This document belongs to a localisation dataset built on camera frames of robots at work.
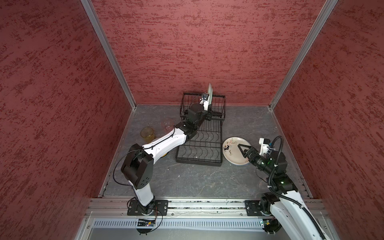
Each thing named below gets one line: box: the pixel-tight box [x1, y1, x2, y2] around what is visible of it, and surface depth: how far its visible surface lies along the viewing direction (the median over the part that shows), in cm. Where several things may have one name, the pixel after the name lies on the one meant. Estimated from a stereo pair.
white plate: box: [222, 136, 252, 166], surface depth 96 cm
